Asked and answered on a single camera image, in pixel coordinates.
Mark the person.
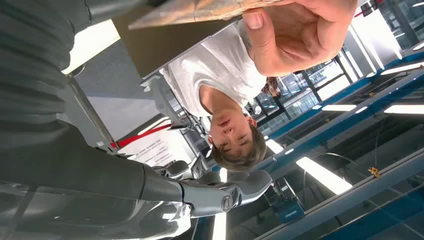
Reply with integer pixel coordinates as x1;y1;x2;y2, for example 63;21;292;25
159;23;283;172

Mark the white sign with red stripe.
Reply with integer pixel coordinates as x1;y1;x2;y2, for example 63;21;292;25
110;122;200;168

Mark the ceiling light panel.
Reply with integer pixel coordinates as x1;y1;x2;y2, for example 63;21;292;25
383;104;424;116
380;61;424;76
295;156;354;196
321;104;358;113

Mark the grey laptop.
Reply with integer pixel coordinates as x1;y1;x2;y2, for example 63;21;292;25
111;14;243;80

